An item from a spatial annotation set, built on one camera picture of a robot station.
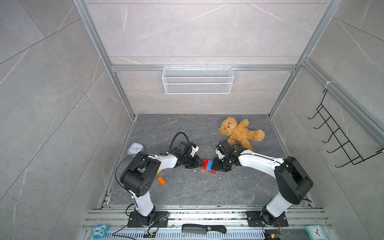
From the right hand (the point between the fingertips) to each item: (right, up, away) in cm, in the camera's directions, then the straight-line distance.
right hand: (215, 168), depth 88 cm
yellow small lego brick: (-34, -2, +2) cm, 34 cm away
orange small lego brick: (-6, -1, +1) cm, 6 cm away
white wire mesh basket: (-10, +57, +13) cm, 59 cm away
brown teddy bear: (+18, +21, +12) cm, 30 cm away
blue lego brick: (-3, +2, 0) cm, 4 cm away
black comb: (-8, -25, -17) cm, 31 cm away
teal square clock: (+45, -25, -19) cm, 55 cm away
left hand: (-5, +3, +1) cm, 6 cm away
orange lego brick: (-31, -6, -4) cm, 32 cm away
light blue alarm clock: (-53, +11, +10) cm, 55 cm away
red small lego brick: (-1, -2, 0) cm, 2 cm away
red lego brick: (-5, +4, +2) cm, 7 cm away
